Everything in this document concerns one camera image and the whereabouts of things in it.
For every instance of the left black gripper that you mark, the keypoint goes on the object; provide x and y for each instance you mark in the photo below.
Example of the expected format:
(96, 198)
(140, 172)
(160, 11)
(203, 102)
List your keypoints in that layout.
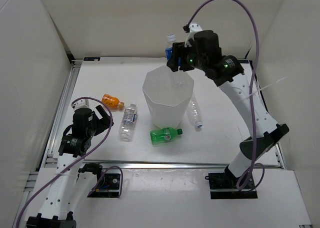
(103, 123)

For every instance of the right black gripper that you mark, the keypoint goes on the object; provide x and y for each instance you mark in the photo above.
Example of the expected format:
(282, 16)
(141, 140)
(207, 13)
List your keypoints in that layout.
(177, 52)

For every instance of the blue label Pocari bottle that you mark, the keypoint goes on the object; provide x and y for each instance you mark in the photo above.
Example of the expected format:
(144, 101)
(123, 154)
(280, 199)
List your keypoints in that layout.
(170, 48)

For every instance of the clear plastic bottle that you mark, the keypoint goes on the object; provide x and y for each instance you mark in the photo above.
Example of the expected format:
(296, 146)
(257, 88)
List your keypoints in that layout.
(194, 113)

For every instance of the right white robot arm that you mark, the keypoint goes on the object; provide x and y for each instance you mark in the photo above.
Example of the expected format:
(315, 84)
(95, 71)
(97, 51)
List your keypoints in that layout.
(265, 132)

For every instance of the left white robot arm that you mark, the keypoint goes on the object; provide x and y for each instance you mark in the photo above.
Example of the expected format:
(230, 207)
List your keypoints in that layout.
(75, 143)

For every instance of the white octagonal plastic bin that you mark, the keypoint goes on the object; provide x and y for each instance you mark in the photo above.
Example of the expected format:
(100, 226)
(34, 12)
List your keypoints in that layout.
(167, 95)

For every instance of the orange plastic bottle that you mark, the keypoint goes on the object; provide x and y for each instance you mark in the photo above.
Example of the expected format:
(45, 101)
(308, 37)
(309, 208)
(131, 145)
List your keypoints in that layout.
(112, 102)

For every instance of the clear bottle white label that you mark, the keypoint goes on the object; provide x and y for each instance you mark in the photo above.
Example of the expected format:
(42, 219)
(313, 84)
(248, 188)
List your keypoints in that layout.
(128, 123)

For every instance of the green plastic bottle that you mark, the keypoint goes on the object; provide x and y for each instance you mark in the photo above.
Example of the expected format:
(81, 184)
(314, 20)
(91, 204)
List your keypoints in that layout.
(164, 135)

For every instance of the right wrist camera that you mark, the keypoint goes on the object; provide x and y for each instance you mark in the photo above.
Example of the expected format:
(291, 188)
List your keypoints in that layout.
(191, 29)

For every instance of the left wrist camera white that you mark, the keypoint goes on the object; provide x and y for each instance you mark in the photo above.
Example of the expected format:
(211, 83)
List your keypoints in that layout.
(82, 103)

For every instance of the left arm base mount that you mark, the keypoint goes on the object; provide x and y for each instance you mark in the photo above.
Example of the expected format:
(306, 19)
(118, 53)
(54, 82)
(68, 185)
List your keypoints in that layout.
(109, 183)

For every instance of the left aluminium frame rail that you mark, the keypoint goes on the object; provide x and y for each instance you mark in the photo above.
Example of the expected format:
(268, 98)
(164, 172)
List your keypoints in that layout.
(47, 157)

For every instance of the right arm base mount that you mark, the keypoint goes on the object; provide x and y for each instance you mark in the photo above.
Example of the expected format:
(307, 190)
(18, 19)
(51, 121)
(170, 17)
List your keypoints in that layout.
(223, 188)

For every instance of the aluminium front rail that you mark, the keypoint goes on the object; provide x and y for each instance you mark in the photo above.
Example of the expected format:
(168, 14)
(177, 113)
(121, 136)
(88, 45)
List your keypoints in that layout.
(156, 165)

